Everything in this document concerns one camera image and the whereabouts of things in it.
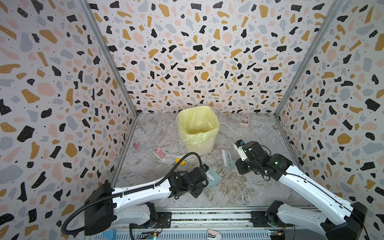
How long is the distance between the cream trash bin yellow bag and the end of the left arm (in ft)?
0.68

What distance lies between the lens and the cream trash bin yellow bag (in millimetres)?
785

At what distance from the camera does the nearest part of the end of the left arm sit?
546 millimetres
